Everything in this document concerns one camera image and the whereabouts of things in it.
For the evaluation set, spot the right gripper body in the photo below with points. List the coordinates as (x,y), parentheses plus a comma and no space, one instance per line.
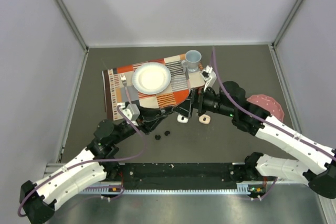
(211,103)

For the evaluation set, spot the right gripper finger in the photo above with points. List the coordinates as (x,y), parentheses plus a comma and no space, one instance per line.
(200,102)
(184,109)

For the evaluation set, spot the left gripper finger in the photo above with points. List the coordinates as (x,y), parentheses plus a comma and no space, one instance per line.
(151,122)
(151,111)

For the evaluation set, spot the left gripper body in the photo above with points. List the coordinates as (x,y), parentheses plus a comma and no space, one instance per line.
(142,114)

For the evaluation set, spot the white earbud charging case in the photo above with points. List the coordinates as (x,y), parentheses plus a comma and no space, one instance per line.
(182,119)

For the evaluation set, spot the beige earbud case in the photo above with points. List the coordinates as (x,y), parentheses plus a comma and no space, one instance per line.
(205,119)

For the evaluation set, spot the black earbud case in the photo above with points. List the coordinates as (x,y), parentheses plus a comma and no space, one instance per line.
(169,110)

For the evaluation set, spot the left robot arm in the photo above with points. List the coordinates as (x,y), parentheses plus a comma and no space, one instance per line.
(96,162)

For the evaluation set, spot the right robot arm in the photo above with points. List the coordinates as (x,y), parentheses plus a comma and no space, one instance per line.
(313,164)

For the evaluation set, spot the light blue mug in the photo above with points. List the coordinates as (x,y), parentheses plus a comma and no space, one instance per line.
(192,60)

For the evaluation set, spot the white paper plate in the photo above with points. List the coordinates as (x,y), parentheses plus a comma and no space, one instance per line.
(151,78)

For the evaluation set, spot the patchwork placemat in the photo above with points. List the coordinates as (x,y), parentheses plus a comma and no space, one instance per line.
(176,92)

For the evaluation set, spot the pink dotted plate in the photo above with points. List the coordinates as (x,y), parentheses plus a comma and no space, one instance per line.
(268,103)

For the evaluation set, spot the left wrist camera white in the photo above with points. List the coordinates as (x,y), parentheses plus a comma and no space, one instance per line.
(131,111)

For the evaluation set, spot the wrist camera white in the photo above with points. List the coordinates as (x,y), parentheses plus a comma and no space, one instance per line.
(209,76)
(131,111)

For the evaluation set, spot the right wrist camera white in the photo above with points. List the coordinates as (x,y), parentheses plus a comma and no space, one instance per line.
(209,76)

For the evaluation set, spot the knife with pink handle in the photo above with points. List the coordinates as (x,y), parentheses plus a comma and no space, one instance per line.
(187,78)

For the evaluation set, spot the fork with pink handle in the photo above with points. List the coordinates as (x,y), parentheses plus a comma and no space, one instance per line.
(124,82)

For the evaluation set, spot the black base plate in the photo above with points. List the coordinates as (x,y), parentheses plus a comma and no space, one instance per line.
(184,176)

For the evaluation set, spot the aluminium frame rail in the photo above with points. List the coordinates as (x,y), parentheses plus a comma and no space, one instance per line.
(81,174)

